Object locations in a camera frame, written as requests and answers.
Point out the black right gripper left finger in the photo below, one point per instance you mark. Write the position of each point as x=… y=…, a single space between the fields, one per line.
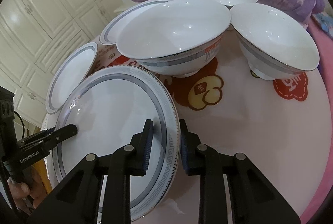
x=140 y=155

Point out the large white bowl red print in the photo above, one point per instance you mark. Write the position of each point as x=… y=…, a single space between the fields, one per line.
x=176 y=38

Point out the large plate with patterned rim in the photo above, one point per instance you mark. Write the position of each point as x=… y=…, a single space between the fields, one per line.
x=108 y=108

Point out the pink blanket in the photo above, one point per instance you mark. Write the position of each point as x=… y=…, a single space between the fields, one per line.
x=324 y=44

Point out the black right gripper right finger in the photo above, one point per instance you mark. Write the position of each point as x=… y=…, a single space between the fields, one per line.
x=192 y=158

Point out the white bowl grey band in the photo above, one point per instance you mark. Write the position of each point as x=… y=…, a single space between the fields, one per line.
x=275 y=45

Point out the small grey-rimmed plate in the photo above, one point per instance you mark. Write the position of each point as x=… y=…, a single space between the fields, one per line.
x=69 y=75

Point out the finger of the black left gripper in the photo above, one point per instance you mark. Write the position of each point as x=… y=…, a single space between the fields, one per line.
x=54 y=137

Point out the cream panelled wardrobe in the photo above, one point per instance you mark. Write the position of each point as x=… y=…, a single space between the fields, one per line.
x=36 y=37

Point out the person's left hand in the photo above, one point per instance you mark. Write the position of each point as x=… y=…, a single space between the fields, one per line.
x=20 y=191

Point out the medium grey-rimmed plate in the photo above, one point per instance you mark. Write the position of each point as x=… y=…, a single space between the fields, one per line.
x=111 y=32

